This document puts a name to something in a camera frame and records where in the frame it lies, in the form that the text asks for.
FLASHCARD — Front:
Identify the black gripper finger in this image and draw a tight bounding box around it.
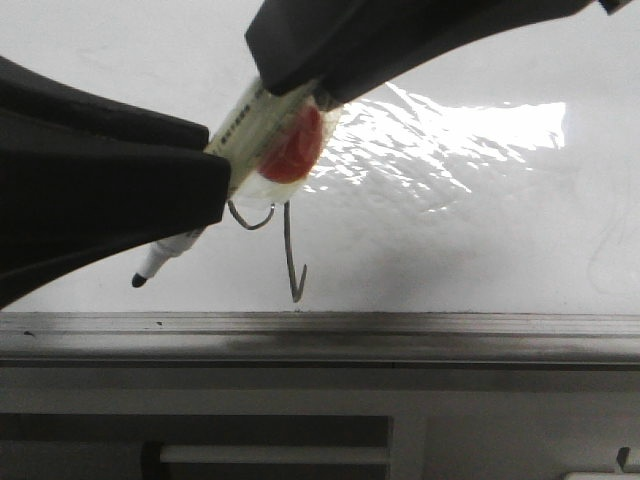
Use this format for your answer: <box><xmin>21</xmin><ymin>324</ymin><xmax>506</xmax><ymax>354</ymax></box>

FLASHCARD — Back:
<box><xmin>243</xmin><ymin>0</ymin><xmax>640</xmax><ymax>109</ymax></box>
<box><xmin>1</xmin><ymin>59</ymin><xmax>231</xmax><ymax>305</ymax></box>

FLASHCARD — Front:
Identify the red round magnet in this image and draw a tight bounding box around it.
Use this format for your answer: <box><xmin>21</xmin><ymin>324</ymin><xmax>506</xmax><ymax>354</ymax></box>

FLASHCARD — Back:
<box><xmin>259</xmin><ymin>105</ymin><xmax>323</xmax><ymax>184</ymax></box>

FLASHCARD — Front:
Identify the white whiteboard marker pen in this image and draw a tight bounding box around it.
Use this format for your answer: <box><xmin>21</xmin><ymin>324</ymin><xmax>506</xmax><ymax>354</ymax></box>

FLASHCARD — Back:
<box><xmin>130</xmin><ymin>78</ymin><xmax>321</xmax><ymax>290</ymax></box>

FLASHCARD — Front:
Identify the white whiteboard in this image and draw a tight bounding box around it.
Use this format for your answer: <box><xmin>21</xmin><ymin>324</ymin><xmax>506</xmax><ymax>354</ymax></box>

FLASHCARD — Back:
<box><xmin>1</xmin><ymin>1</ymin><xmax>639</xmax><ymax>314</ymax></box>

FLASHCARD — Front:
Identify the white metal bar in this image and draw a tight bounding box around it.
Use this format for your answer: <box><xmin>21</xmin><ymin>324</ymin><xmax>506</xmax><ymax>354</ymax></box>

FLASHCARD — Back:
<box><xmin>159</xmin><ymin>445</ymin><xmax>390</xmax><ymax>465</ymax></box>

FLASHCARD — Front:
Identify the aluminium whiteboard frame rail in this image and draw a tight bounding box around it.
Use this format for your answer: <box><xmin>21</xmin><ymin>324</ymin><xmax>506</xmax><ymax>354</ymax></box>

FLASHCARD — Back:
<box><xmin>1</xmin><ymin>312</ymin><xmax>639</xmax><ymax>368</ymax></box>

